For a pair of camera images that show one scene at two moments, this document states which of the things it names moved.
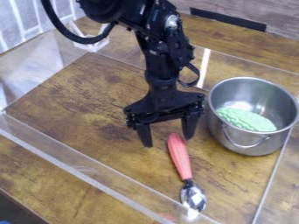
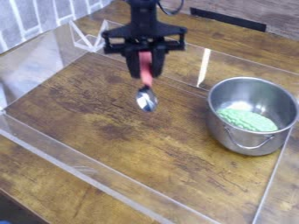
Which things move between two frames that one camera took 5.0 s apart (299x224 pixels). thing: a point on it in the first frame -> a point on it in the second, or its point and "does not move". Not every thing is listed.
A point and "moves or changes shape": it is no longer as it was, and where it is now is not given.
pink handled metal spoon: x=193 y=196 moves or changes shape
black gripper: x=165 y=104 -> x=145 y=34
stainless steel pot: x=252 y=113 does not move
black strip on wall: x=229 y=19 does not move
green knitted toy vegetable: x=248 y=120 does not move
